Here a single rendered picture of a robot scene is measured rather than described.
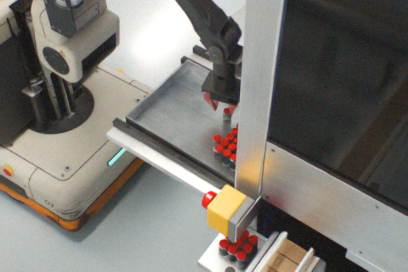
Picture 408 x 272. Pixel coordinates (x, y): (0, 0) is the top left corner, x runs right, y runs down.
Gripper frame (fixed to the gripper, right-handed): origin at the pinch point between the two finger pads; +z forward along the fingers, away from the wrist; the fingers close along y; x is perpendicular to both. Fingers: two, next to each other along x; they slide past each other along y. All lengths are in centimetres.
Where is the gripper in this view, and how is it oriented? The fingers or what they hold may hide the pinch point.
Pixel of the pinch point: (224, 109)
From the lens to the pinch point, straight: 158.7
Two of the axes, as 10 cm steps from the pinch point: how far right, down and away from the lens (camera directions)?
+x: 3.7, -7.2, 5.9
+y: 9.3, 2.8, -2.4
